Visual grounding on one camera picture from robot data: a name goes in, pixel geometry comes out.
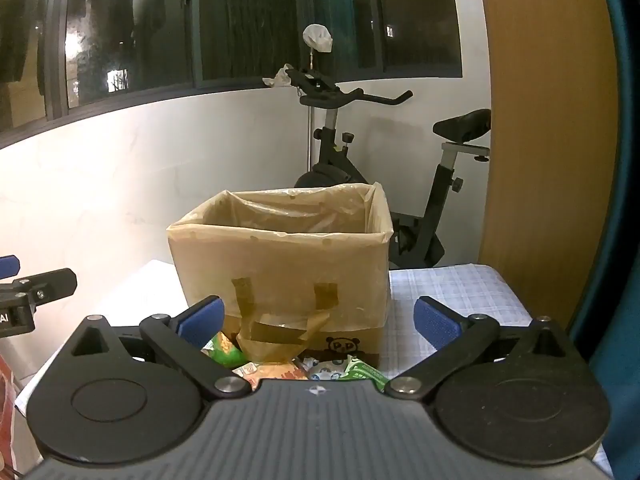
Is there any metal pole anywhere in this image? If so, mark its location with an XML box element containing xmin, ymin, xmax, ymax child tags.
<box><xmin>305</xmin><ymin>105</ymin><xmax>315</xmax><ymax>173</ymax></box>

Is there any black exercise bike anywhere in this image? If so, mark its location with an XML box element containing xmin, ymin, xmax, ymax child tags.
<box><xmin>287</xmin><ymin>67</ymin><xmax>493</xmax><ymax>271</ymax></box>

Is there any green striped snack packet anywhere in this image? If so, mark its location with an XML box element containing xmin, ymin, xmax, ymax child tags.
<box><xmin>344</xmin><ymin>355</ymin><xmax>387</xmax><ymax>392</ymax></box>

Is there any checked white tablecloth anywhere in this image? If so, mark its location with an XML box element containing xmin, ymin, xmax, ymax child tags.
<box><xmin>15</xmin><ymin>259</ymin><xmax>533</xmax><ymax>411</ymax></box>

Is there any red patterned bag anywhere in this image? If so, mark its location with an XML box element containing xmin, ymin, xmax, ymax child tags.
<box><xmin>0</xmin><ymin>355</ymin><xmax>17</xmax><ymax>480</ymax></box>

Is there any brown cardboard box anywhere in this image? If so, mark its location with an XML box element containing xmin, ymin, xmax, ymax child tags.
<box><xmin>167</xmin><ymin>183</ymin><xmax>395</xmax><ymax>368</ymax></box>

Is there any tan snack packet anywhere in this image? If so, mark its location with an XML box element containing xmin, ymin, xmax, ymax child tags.
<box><xmin>234</xmin><ymin>362</ymin><xmax>307</xmax><ymax>392</ymax></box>

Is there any wooden door panel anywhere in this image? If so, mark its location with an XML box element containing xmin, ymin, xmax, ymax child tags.
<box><xmin>477</xmin><ymin>0</ymin><xmax>621</xmax><ymax>331</ymax></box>

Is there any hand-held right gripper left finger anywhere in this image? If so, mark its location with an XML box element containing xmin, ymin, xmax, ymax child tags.
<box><xmin>67</xmin><ymin>296</ymin><xmax>252</xmax><ymax>397</ymax></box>

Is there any dark window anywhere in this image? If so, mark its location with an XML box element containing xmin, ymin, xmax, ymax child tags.
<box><xmin>0</xmin><ymin>0</ymin><xmax>463</xmax><ymax>136</ymax></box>

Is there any hanging white cloth cap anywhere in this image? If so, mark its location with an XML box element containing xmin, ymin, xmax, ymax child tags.
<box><xmin>302</xmin><ymin>24</ymin><xmax>334</xmax><ymax>55</ymax></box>

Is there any blue white snack packet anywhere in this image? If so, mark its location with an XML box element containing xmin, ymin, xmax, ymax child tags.
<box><xmin>299</xmin><ymin>355</ymin><xmax>347</xmax><ymax>382</ymax></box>

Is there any crumpled white plastic bag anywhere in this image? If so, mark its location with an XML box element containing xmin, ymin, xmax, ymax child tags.
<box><xmin>262</xmin><ymin>63</ymin><xmax>297</xmax><ymax>89</ymax></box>

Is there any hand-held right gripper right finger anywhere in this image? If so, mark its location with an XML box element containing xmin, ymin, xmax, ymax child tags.
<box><xmin>385</xmin><ymin>296</ymin><xmax>573</xmax><ymax>397</ymax></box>

